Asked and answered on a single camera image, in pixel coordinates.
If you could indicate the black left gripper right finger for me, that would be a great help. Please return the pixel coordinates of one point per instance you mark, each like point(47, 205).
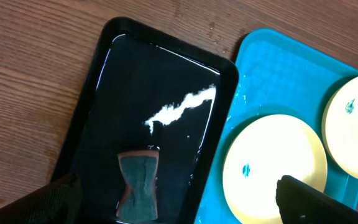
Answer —
point(301, 204)

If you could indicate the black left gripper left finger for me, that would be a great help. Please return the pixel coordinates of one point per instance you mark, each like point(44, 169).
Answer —
point(58, 202)

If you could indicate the yellow plate front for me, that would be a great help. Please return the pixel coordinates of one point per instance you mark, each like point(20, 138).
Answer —
point(260, 155)

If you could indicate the yellow plate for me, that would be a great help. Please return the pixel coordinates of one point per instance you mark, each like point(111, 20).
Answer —
point(340, 127)
point(260, 155)

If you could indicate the teal plastic tray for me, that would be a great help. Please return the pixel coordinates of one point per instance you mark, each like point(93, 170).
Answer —
point(277, 75)

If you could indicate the black plastic tray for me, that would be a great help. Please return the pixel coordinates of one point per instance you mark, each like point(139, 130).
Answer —
point(147, 92)

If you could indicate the yellow plate rear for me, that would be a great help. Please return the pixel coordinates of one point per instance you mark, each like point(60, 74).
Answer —
point(340, 127)

